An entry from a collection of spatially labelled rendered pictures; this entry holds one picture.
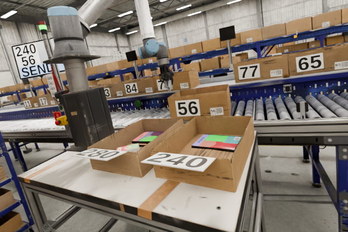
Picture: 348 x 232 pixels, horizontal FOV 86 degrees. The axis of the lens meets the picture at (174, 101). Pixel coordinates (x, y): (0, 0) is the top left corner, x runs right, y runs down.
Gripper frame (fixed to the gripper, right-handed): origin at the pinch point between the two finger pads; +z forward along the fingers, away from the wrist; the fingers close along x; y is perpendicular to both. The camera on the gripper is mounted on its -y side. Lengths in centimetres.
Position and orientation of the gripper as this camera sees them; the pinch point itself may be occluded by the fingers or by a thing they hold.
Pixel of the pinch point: (169, 89)
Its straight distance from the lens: 151.6
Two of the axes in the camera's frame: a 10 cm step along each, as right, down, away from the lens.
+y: -3.7, 2.3, -9.0
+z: 1.8, 9.7, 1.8
